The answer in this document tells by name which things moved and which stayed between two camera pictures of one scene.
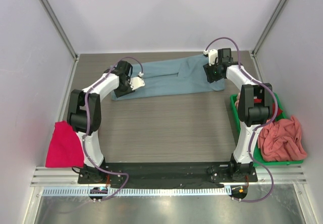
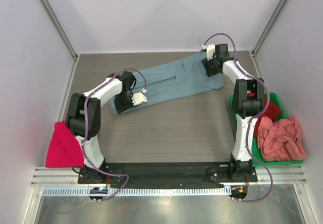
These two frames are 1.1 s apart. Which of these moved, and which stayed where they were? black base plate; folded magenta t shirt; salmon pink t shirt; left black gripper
Moved: left black gripper
Stayed: black base plate; salmon pink t shirt; folded magenta t shirt
